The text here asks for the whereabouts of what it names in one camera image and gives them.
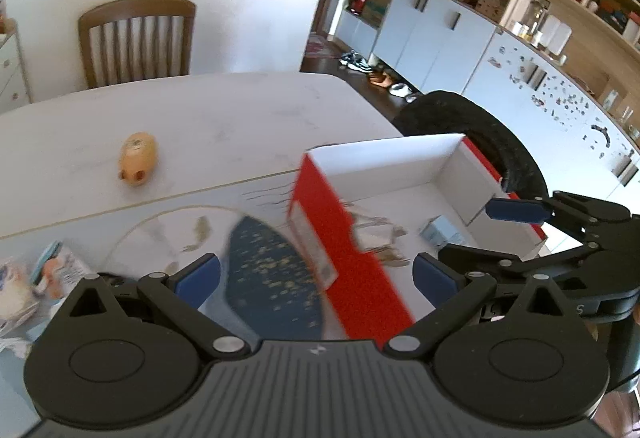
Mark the black round chair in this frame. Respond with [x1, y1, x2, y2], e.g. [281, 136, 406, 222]
[392, 90, 549, 199]

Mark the low white cabinet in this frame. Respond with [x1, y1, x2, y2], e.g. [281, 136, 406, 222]
[332, 9, 379, 61]

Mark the clear bag with dark contents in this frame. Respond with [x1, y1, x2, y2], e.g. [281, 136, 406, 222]
[349, 209, 412, 265]

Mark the light blue packet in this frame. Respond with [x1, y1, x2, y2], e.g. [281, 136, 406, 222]
[419, 216, 467, 247]

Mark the yellow animal toy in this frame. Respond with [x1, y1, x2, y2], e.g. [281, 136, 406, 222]
[118, 132, 159, 187]

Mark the white patterned desktop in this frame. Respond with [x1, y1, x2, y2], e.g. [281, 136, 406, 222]
[0, 72, 437, 438]

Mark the pair of white shoes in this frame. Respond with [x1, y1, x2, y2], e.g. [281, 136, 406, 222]
[389, 82, 422, 104]

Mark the pink rug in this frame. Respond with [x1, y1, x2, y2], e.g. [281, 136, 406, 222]
[304, 34, 332, 59]

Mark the white cabinet with stickers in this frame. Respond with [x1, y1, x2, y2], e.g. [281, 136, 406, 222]
[460, 25, 640, 205]

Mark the glass jar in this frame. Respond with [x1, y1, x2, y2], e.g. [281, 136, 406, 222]
[525, 0, 551, 39]

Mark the red cardboard box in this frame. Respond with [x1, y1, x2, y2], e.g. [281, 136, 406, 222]
[286, 133, 551, 342]

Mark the brown wooden chair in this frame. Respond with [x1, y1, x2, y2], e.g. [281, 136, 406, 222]
[77, 0, 197, 90]

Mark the white printed tissue pack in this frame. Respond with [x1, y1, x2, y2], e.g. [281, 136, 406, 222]
[31, 240, 99, 299]

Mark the white sideboard with wooden top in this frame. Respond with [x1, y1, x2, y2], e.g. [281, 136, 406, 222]
[0, 16, 34, 115]

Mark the brown cardboard box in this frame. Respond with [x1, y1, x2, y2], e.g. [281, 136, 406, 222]
[360, 0, 396, 26]

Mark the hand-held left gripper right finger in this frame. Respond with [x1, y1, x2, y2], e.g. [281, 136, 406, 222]
[382, 253, 585, 360]

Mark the colourful printed bag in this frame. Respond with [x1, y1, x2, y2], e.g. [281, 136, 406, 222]
[0, 257, 42, 335]

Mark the white storage container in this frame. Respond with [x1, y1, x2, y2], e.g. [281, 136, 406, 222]
[540, 14, 574, 54]

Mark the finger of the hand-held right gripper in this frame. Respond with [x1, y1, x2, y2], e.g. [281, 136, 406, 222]
[439, 242, 602, 275]
[485, 191, 635, 239]

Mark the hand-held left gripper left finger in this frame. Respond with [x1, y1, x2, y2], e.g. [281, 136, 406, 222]
[50, 253, 251, 361]

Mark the white double-door cabinet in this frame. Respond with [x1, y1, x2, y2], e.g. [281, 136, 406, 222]
[369, 0, 501, 94]

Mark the pair of dark sneakers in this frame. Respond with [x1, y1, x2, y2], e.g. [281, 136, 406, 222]
[340, 50, 374, 71]

